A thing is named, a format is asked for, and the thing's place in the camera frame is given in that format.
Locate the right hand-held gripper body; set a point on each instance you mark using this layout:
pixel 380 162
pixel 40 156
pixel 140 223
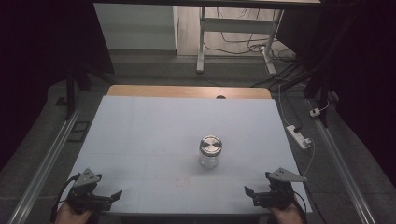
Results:
pixel 280 189

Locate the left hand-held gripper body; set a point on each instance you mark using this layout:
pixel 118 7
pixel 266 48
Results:
pixel 84 193

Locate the clear glass jar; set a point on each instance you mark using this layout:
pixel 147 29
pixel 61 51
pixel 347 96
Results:
pixel 209 160

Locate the round steel jar lid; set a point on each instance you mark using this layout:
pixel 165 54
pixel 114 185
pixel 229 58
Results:
pixel 210 145

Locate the person's left hand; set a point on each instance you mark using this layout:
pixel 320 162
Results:
pixel 70 216

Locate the person's right hand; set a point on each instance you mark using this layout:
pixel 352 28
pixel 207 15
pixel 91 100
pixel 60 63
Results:
pixel 288 216

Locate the white power strip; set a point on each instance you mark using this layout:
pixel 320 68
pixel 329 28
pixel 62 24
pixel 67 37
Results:
pixel 298 137

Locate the small white adapter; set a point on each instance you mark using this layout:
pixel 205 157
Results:
pixel 315 112

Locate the black metal stand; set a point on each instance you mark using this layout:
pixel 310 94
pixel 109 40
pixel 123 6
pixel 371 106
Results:
pixel 71 90
pixel 322 93

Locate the wooden table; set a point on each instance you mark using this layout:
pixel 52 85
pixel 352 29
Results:
pixel 174 91

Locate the aluminium floor rail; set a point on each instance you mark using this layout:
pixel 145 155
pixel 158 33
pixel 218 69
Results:
pixel 345 174
pixel 46 165

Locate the white desk frame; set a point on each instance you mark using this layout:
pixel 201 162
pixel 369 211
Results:
pixel 236 25

